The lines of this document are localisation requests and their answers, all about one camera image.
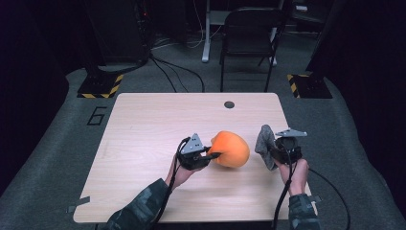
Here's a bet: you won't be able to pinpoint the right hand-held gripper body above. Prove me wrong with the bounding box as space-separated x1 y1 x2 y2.
274 127 308 166

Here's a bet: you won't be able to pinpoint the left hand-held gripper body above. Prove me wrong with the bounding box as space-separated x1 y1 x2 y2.
175 132 212 172

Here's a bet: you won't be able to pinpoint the grey terry cloth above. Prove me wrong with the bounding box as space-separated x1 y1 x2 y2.
254 124 280 172

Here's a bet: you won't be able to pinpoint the orange plush toy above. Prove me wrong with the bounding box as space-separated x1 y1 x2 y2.
207 129 251 169

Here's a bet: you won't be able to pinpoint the person's left hand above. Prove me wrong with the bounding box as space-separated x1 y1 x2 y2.
165 157 197 190

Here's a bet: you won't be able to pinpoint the person's right hand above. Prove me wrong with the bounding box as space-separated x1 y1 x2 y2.
275 158 310 196

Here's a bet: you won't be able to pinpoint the hazard striped stand base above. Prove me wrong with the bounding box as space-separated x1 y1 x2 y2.
286 73 333 100
77 74 124 100

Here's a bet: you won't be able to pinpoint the white desk leg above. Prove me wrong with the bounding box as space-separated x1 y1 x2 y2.
201 0 213 63

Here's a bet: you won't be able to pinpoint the black folding chair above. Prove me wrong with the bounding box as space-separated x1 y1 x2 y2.
219 7 286 94

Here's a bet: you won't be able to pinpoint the black cabinet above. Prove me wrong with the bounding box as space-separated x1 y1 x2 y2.
83 0 151 66

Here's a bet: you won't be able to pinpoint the right hand-held gripper cable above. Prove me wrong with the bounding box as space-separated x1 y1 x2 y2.
271 142 300 230

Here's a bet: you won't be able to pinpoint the hand-held gripper cable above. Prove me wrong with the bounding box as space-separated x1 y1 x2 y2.
271 142 300 230
151 136 192 230

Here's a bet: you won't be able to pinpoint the left hand-held gripper cable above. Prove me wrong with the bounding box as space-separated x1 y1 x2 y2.
151 136 192 230

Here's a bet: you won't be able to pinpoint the black looping floor cable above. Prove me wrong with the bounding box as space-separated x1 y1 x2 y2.
307 167 351 230

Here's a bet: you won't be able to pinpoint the long black floor cable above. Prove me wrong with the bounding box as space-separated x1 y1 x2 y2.
149 56 206 94

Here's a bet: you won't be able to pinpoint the short black floor cable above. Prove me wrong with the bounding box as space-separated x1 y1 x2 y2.
150 57 179 94

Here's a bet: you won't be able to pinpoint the white floor cables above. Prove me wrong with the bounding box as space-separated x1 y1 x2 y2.
152 0 224 51

